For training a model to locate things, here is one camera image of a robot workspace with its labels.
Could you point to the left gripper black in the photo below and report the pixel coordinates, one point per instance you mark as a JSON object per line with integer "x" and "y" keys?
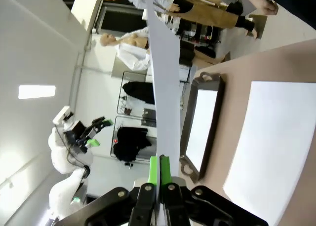
{"x": 79, "y": 137}

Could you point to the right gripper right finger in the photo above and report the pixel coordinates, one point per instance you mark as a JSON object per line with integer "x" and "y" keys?
{"x": 166, "y": 169}

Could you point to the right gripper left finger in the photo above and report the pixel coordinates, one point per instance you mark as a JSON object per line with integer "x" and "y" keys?
{"x": 153, "y": 169}

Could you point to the single white A4 sheet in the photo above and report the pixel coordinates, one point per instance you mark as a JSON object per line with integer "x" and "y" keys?
{"x": 165, "y": 87}

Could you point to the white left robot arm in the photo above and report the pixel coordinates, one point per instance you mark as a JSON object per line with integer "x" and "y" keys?
{"x": 64, "y": 157}

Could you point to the person's left hand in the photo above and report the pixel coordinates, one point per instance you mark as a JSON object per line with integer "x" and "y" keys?
{"x": 269, "y": 7}

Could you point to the black garment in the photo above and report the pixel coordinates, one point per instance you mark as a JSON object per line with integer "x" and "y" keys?
{"x": 139, "y": 91}
{"x": 130, "y": 144}

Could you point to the white paper pile in tray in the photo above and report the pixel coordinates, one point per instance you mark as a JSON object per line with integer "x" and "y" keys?
{"x": 201, "y": 129}

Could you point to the brown plastic serving tray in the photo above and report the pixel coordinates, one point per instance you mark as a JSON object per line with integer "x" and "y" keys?
{"x": 188, "y": 112}

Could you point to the ceiling light panel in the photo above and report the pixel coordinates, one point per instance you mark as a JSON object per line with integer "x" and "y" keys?
{"x": 37, "y": 92}

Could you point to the mannequin with white shirt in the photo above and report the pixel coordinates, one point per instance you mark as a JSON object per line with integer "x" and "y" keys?
{"x": 130, "y": 53}

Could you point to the white floor appliance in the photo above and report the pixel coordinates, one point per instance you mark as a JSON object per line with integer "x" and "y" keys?
{"x": 186, "y": 73}

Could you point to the white A4 paper stack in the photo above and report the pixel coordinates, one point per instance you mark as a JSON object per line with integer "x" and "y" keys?
{"x": 271, "y": 149}

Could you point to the cluttered black shelf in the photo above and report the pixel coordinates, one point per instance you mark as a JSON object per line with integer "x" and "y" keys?
{"x": 197, "y": 43}

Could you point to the mannequin with brown skirt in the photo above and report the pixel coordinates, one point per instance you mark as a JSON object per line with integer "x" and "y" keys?
{"x": 205, "y": 13}

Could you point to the mannequin base plate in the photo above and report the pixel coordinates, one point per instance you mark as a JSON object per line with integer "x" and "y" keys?
{"x": 259, "y": 28}

